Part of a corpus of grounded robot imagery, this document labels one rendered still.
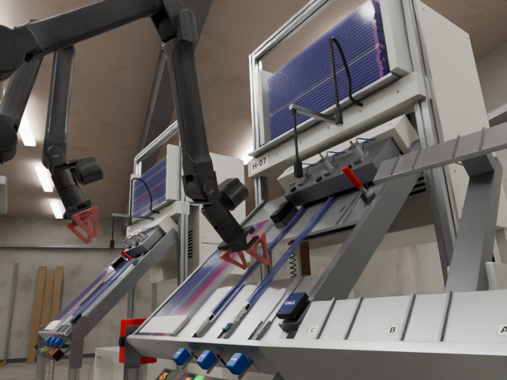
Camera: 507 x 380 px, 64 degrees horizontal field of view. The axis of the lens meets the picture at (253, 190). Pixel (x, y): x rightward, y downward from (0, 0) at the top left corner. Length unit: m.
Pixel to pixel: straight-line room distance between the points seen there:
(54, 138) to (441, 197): 1.02
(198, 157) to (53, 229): 9.86
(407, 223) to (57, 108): 1.06
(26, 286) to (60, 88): 9.45
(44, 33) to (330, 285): 0.70
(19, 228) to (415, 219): 10.09
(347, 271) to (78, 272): 9.89
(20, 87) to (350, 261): 0.97
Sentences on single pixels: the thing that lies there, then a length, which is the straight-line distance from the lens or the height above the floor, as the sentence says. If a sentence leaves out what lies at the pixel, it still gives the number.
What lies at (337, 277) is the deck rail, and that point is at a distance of 0.81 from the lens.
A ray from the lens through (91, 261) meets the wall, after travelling 10.58.
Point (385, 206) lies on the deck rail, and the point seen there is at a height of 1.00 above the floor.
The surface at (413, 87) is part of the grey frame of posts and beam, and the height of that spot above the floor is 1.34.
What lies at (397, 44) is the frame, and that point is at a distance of 1.25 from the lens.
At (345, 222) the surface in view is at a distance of 0.98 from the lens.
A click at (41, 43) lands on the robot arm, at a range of 0.88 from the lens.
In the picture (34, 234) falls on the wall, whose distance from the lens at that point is 10.78.
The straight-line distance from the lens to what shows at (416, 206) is 1.30.
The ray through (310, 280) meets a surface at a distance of 0.84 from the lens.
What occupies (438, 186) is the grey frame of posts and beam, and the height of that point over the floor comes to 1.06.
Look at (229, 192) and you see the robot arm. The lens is 1.03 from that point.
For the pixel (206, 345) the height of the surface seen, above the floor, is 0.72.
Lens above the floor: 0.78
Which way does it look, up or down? 17 degrees up
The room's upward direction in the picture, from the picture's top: 2 degrees counter-clockwise
